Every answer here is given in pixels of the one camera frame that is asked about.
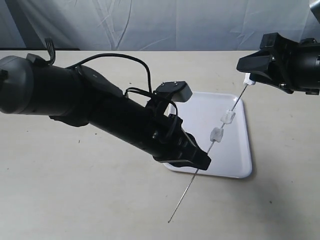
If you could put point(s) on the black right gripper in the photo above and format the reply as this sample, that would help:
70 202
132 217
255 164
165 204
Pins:
295 66

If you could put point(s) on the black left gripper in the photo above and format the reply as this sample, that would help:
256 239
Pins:
166 140

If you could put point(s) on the white marshmallow handle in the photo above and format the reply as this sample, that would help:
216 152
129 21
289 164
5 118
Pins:
216 134

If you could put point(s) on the thin metal skewer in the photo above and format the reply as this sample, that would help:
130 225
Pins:
195 173

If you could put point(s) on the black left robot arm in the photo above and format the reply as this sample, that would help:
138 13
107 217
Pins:
78 96

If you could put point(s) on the white rectangular plastic tray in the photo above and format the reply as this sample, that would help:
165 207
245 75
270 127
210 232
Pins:
231 157

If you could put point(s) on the grey wrinkled backdrop curtain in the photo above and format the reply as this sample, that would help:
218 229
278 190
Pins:
153 25

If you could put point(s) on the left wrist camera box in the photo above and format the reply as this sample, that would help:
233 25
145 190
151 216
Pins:
176 91

